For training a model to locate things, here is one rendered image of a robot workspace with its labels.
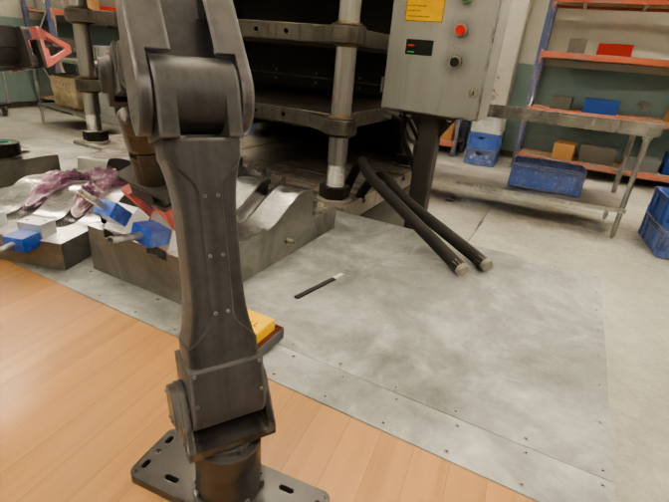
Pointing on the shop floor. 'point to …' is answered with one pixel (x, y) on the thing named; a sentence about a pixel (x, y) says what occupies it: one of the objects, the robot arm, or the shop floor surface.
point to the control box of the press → (440, 72)
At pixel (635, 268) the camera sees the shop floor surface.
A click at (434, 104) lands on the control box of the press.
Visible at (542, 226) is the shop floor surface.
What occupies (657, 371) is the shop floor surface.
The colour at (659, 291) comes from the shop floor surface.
